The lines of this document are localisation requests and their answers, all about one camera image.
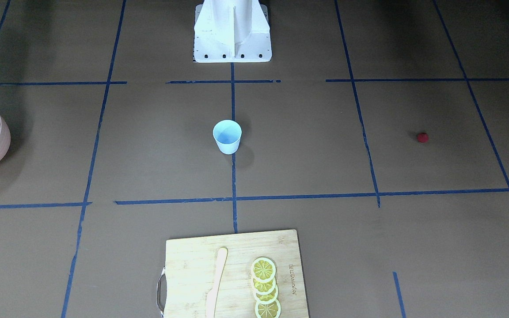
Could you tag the lemon slice nearest board edge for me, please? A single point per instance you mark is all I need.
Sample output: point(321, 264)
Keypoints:
point(268, 310)

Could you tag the lemon slice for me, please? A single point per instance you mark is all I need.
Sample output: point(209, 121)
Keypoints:
point(266, 298)
point(264, 288)

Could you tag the light blue paper cup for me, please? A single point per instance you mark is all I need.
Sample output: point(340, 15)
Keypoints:
point(227, 134)

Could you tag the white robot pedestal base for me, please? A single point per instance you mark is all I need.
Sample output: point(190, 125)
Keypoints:
point(231, 31)

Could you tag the lemon slice nearest board centre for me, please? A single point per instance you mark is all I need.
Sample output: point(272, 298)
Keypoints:
point(263, 269)

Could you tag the bamboo cutting board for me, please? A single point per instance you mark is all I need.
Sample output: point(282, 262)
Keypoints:
point(190, 266)

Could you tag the red strawberry on table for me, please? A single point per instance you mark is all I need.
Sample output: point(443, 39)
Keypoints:
point(422, 137)

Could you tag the yellow plastic knife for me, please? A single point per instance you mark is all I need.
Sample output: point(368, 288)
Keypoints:
point(212, 295)

